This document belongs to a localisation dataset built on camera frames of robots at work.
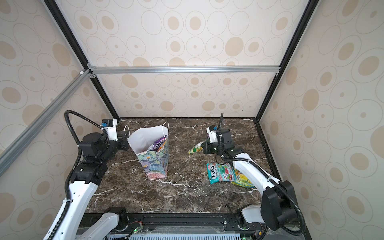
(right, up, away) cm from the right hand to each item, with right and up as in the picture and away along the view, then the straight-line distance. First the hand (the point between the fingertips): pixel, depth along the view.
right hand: (202, 144), depth 83 cm
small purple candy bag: (-25, 0, 0) cm, 25 cm away
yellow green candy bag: (+22, -20, +2) cm, 30 cm away
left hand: (-34, +8, -15) cm, 38 cm away
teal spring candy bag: (+10, -17, +4) cm, 20 cm away
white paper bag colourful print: (-25, -9, -6) cm, 28 cm away
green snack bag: (-3, -2, 0) cm, 4 cm away
